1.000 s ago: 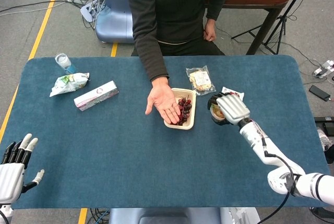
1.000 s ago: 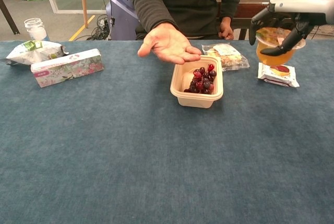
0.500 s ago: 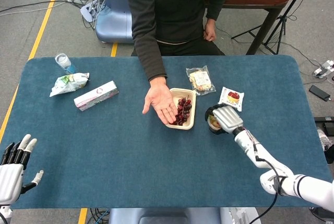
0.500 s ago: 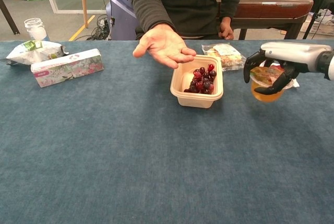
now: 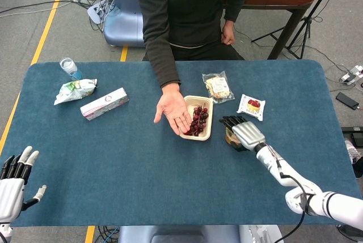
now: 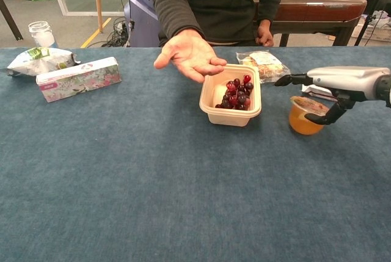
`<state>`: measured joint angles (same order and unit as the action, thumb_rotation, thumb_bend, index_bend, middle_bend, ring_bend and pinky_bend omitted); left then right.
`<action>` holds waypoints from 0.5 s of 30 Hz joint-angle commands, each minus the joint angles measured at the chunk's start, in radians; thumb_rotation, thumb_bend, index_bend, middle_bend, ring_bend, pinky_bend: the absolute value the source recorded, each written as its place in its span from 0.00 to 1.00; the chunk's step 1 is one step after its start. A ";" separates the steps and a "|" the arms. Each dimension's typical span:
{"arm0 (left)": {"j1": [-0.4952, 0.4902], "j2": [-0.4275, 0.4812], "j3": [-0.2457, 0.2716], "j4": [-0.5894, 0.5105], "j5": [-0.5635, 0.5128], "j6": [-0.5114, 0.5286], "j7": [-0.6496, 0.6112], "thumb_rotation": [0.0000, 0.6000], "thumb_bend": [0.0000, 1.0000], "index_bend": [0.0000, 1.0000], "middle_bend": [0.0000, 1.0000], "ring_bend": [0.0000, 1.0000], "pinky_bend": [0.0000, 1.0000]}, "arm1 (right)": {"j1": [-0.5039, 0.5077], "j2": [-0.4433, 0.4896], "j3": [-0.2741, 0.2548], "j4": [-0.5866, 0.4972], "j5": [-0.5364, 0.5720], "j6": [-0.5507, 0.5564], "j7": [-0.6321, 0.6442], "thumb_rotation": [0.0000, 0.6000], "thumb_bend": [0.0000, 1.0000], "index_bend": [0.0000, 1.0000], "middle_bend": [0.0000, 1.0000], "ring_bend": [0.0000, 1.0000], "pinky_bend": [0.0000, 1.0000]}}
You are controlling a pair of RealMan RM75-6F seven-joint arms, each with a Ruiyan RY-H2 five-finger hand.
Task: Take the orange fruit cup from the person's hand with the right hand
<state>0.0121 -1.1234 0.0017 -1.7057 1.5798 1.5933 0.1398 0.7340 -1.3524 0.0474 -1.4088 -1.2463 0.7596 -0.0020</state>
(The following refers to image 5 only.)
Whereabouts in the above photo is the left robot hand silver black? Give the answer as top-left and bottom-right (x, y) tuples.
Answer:
(0, 146), (48, 224)

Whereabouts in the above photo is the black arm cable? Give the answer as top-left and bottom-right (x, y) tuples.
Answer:
(272, 152), (316, 243)

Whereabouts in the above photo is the green white crumpled snack bag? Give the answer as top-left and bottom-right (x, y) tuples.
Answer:
(53, 78), (98, 106)

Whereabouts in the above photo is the black tripod stand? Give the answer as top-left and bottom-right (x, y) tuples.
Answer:
(251, 0), (343, 60)

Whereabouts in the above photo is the red grape bunch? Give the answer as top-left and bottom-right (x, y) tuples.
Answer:
(183, 103), (210, 137)

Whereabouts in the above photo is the black foot pedal box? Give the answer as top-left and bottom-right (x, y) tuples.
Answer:
(341, 126), (363, 142)

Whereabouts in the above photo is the person right forearm dark sleeve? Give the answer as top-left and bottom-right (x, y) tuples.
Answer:
(141, 5), (182, 89)

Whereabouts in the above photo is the pink white long carton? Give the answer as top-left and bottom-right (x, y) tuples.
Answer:
(79, 87), (130, 121)

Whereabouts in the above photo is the grey robot torso base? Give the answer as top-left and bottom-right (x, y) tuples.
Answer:
(117, 224), (284, 243)

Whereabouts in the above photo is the black smartphone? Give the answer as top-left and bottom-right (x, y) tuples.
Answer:
(336, 92), (360, 110)

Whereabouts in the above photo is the person right hand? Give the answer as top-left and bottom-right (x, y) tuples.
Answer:
(153, 83), (192, 137)

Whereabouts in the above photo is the white cake packet red print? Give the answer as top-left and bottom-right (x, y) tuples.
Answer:
(236, 93), (266, 122)

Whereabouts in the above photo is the round snack cup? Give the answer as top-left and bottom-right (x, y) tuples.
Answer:
(225, 127), (242, 148)

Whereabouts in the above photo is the grey white striped object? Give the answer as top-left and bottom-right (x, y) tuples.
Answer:
(344, 138), (363, 165)

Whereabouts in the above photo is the person torso dark sweater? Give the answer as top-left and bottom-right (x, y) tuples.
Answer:
(133, 0), (254, 61)

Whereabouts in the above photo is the clear snack packet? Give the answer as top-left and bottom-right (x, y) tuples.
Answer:
(201, 70), (235, 104)

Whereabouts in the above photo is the person left hand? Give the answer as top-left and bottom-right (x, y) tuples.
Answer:
(221, 19), (236, 46)

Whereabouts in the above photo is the clear plastic cup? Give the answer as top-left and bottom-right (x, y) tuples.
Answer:
(59, 57), (83, 81)

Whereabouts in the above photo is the beige paper food tray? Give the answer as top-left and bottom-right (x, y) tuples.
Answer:
(179, 95), (214, 141)

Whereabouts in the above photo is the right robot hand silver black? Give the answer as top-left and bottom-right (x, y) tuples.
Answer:
(219, 116), (267, 152)

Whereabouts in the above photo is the blue felt table cloth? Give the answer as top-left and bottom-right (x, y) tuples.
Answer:
(0, 59), (362, 227)

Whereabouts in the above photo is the white power strip with cables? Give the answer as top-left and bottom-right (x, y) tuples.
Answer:
(86, 0), (114, 25)

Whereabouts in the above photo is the white power strip with plugs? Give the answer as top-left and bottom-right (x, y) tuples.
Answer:
(339, 65), (363, 84)

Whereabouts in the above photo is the blue grey machine base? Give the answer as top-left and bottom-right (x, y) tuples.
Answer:
(103, 0), (145, 48)

